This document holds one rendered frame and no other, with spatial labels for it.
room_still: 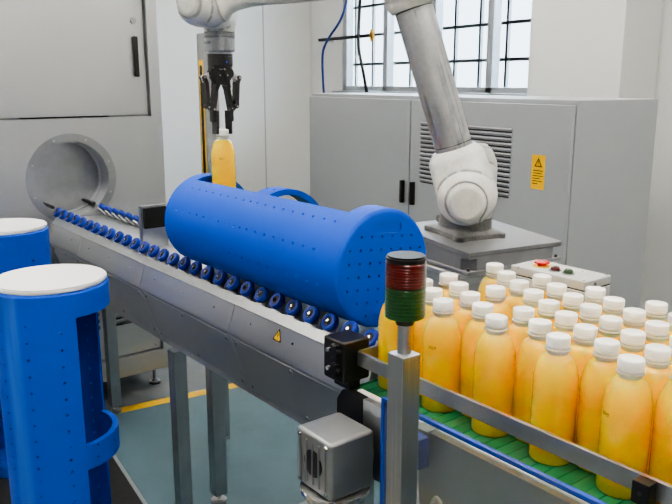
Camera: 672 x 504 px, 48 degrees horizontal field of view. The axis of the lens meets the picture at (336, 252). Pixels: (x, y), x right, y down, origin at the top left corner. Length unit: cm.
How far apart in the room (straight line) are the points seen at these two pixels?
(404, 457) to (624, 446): 33
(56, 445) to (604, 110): 239
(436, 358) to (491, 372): 13
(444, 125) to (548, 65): 263
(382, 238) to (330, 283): 16
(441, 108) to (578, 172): 131
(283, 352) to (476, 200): 63
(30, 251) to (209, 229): 79
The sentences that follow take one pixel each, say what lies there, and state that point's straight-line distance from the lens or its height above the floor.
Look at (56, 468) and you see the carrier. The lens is 208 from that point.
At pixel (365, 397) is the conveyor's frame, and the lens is 155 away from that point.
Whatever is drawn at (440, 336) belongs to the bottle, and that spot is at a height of 105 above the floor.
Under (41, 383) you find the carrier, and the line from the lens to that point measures 199.
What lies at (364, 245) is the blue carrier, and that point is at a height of 116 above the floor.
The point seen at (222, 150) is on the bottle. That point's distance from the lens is 231.
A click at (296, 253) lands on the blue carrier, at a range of 180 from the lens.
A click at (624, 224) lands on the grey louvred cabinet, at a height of 91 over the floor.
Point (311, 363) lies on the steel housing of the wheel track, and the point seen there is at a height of 86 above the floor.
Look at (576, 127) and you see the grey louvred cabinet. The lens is 319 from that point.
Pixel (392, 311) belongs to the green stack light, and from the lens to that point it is 116.
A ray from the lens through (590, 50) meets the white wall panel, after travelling 441.
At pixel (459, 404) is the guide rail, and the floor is 96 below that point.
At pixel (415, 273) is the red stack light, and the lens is 114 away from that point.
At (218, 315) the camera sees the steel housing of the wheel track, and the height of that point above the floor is 86.
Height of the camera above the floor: 152
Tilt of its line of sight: 13 degrees down
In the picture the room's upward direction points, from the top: straight up
